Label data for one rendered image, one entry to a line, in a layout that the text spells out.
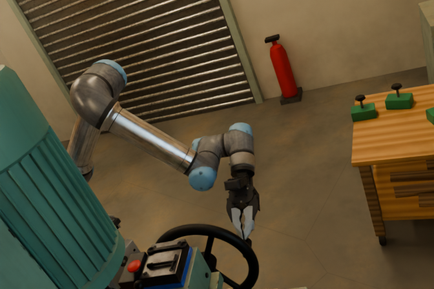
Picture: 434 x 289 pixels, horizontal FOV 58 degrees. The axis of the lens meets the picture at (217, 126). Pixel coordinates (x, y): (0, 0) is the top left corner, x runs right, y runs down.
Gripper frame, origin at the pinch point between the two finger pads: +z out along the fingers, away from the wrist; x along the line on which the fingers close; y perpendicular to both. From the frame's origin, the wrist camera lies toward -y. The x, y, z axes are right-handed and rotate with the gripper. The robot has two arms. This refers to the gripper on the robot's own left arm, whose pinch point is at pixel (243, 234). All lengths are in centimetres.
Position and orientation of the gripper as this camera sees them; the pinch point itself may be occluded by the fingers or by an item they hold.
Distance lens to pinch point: 109.4
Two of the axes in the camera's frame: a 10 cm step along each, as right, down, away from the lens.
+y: 3.2, 5.0, 8.0
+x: -9.5, 1.7, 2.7
